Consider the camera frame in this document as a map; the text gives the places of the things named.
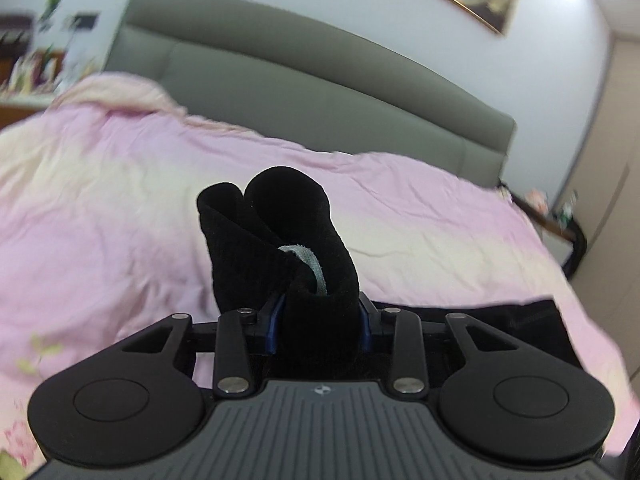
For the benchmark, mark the black garment on cabinet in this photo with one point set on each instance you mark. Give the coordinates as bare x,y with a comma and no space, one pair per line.
579,249

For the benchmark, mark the clear plastic water bottle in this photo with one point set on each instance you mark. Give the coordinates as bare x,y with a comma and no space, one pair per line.
566,214

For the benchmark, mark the beige wardrobe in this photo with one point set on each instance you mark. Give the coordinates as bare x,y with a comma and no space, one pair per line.
605,178

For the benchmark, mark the black velvet pants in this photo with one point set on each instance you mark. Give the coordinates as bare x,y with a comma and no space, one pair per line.
285,249

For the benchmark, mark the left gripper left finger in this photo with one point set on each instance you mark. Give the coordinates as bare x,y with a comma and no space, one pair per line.
178,393

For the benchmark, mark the white bedside cabinet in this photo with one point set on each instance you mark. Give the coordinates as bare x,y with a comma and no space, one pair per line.
557,241

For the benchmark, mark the pink floral duvet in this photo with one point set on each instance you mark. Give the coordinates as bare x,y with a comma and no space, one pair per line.
100,238

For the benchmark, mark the left bedside table clutter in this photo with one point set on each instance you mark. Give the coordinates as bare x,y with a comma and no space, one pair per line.
36,68

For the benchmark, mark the grey upholstered headboard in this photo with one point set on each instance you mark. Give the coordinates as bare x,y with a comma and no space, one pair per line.
294,78

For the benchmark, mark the tissue pack on cabinet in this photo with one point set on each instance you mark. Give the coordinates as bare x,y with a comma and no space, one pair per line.
538,201

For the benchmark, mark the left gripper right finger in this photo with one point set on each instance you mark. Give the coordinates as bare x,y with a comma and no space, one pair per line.
498,396

